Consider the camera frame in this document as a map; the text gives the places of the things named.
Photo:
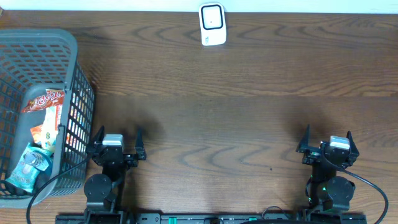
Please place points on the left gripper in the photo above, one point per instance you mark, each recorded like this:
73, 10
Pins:
131, 159

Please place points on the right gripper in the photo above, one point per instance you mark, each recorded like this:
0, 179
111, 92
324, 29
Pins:
311, 155

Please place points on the yellow snack bag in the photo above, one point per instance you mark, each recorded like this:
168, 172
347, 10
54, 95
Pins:
49, 130

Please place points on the red Top chocolate bar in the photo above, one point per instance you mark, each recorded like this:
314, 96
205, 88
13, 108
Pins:
51, 98

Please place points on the teal wet wipes pack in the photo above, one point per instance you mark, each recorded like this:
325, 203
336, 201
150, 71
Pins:
33, 161

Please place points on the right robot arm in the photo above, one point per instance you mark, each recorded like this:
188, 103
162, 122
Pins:
326, 191

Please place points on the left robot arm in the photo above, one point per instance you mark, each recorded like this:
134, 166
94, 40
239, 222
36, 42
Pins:
104, 191

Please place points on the white barcode scanner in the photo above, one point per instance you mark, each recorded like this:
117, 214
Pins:
212, 24

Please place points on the small orange snack packet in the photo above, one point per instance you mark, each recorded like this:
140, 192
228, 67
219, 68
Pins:
36, 134

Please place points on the grey plastic basket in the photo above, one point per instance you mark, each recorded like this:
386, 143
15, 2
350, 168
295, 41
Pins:
33, 61

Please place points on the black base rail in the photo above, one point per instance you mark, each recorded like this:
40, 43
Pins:
155, 218

